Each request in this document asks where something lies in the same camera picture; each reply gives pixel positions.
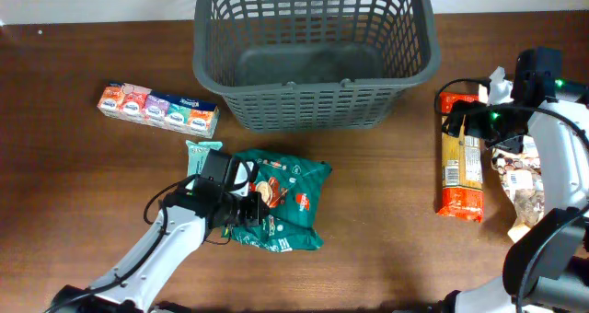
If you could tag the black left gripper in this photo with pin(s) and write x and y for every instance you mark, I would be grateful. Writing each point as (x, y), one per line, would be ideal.
(257, 211)

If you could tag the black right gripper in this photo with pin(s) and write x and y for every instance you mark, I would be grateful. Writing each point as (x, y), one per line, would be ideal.
(473, 126)

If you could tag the colourful tissue multipack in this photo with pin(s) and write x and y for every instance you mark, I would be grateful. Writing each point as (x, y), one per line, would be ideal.
(146, 106)

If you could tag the green coffee bag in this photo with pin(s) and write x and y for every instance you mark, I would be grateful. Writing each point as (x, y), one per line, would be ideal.
(291, 187)

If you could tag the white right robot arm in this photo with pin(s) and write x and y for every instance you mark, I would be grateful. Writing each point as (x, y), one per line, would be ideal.
(541, 269)

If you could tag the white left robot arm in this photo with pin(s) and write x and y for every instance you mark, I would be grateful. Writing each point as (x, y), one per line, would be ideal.
(185, 218)

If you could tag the light blue snack bar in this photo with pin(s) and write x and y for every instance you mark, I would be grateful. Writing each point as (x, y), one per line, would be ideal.
(197, 154)

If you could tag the beige brown snack bag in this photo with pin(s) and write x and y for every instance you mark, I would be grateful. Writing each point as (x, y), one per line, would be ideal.
(518, 165)

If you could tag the red spaghetti packet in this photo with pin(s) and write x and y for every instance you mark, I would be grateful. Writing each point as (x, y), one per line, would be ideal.
(461, 187)

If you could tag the grey plastic basket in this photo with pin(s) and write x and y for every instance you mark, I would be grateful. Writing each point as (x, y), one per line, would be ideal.
(293, 65)

